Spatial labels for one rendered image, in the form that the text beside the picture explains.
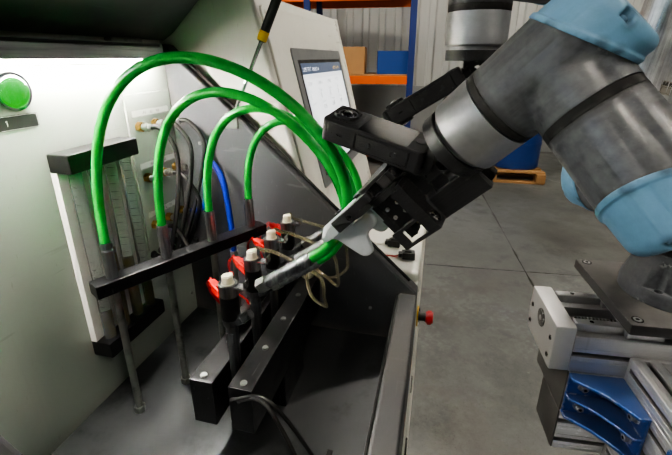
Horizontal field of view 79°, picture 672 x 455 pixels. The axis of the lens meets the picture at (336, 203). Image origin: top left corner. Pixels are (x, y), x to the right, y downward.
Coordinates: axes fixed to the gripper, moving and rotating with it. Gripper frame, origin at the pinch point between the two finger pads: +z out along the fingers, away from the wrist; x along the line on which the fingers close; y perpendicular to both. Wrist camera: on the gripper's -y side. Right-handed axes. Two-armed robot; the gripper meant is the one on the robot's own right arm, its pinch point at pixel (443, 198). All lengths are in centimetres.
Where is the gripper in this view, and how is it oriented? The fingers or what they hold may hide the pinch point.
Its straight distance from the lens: 60.5
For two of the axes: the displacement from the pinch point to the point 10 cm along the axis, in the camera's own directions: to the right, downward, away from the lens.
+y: 9.7, 0.8, -2.3
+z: 0.0, 9.4, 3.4
